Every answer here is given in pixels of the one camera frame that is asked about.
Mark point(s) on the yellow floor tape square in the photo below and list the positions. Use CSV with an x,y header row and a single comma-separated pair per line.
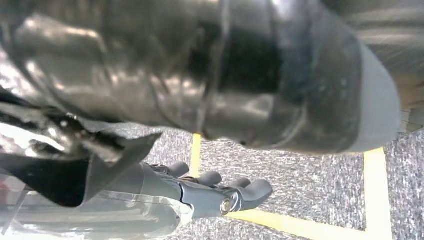
x,y
377,185

